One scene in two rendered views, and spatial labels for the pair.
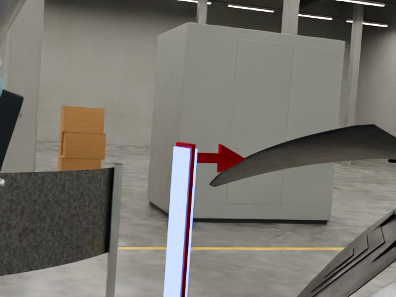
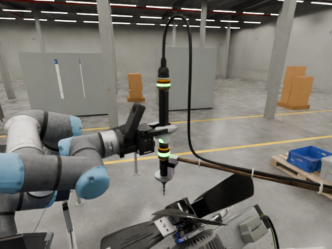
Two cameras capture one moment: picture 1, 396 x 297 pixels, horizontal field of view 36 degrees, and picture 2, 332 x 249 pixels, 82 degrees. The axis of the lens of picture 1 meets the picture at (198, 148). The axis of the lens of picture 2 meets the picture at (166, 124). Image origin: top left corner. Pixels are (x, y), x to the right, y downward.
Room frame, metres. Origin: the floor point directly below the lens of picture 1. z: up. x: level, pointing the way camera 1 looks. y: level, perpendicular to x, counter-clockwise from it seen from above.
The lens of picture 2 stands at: (0.07, -0.32, 1.86)
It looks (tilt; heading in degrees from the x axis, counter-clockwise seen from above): 19 degrees down; 4
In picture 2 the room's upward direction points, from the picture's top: straight up
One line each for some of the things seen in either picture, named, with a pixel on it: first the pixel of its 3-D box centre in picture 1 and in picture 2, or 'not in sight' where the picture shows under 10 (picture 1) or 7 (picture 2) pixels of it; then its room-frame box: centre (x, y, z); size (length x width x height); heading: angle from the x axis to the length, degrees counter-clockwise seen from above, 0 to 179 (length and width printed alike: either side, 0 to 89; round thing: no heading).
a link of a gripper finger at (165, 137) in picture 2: not in sight; (166, 135); (0.67, -0.29, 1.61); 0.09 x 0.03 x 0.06; 115
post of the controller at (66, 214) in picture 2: not in sight; (67, 217); (0.93, 0.32, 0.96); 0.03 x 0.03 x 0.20; 35
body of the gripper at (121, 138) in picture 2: not in sight; (134, 139); (0.63, -0.19, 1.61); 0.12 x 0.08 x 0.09; 125
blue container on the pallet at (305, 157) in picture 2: not in sight; (310, 158); (3.11, -2.59, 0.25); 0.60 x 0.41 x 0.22; 115
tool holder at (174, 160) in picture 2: not in sight; (166, 166); (0.70, -0.29, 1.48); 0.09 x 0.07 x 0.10; 70
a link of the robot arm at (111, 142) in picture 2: not in sight; (109, 143); (0.58, -0.12, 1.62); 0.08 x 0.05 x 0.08; 35
